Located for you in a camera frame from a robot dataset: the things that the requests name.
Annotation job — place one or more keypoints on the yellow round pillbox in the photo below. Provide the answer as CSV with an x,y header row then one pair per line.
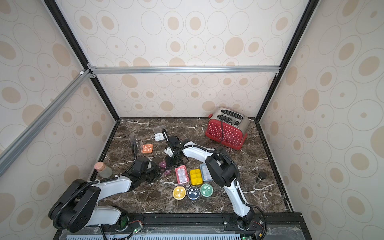
x,y
179,193

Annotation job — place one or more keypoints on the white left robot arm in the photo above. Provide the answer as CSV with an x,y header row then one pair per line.
x,y
78,206

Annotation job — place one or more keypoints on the aluminium frame crossbar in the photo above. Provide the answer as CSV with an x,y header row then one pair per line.
x,y
95,71

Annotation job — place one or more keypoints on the red and silver toaster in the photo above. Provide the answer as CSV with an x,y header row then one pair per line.
x,y
228,127

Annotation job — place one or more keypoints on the green round pillbox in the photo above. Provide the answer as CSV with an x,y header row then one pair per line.
x,y
206,190

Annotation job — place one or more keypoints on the teal rectangular pillbox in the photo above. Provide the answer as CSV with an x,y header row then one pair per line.
x,y
205,173

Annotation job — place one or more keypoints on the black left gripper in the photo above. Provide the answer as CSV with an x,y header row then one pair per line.
x,y
157,174

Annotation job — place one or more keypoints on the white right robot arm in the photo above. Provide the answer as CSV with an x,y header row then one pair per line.
x,y
223,170

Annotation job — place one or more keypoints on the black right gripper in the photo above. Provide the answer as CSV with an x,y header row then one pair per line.
x,y
171,141

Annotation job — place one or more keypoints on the aluminium frame side bar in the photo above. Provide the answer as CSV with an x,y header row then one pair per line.
x,y
27,136

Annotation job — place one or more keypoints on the white pillbox with amber lid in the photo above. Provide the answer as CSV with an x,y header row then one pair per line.
x,y
196,177

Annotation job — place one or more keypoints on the orange pillbox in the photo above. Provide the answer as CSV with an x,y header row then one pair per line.
x,y
147,148

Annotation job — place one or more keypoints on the clear small pillbox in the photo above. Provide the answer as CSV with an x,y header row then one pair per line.
x,y
135,140

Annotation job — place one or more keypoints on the small black cap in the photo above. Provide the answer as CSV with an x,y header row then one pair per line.
x,y
261,176

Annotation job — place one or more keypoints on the white pillbox clear lid rear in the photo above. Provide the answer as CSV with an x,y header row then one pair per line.
x,y
158,133

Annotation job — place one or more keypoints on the dark blue round pillbox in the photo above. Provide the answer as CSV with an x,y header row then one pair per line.
x,y
193,193

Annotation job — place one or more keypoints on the red pillbox clear lid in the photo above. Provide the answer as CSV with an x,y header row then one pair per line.
x,y
182,175

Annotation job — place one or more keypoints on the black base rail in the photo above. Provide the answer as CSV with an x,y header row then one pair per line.
x,y
271,226

